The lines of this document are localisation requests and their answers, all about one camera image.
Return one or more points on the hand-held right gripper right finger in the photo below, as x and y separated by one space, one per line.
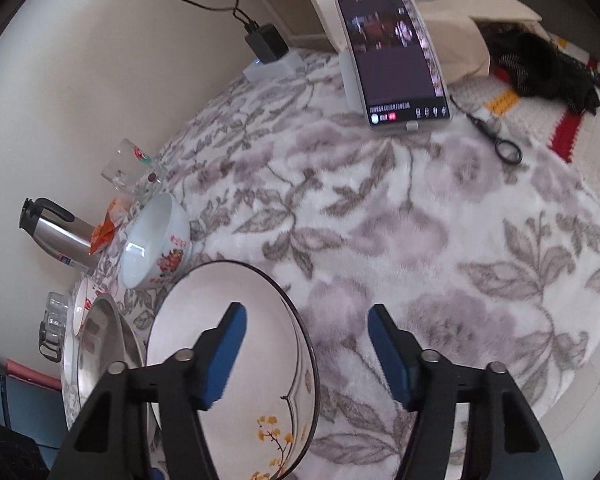
392 355

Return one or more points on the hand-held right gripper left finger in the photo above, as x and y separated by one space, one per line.
227 355

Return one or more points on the black-rimmed white plate yellow flowers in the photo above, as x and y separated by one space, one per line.
260 360

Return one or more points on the stainless steel basin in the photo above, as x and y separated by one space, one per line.
105 330

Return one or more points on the strawberry print white bowl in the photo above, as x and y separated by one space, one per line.
82 305

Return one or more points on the white bowl red flower print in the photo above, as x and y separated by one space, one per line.
147 240

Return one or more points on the grey floral plush blanket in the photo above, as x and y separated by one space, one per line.
355 210

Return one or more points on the orange snack packet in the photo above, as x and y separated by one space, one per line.
119 206
102 232

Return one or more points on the small clear glass cup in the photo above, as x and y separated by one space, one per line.
56 302

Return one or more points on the stainless steel thermos jug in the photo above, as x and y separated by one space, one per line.
62 237

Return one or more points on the clear drinking glass red print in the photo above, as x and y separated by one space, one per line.
122 165

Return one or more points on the small black scissors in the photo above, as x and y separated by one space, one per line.
505 147

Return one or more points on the black case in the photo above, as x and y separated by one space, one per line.
10 450

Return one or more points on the white phone stand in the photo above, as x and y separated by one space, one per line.
352 85

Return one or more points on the white crocheted blanket red yellow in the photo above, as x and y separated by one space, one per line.
530 115

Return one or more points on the white power strip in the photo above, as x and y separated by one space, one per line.
280 67

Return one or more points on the smartphone in white case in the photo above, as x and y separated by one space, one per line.
395 60

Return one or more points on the black power adapter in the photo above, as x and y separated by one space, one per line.
267 40

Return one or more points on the black mesh cloth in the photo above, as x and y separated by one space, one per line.
540 65

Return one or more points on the beige paper bag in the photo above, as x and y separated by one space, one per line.
455 35

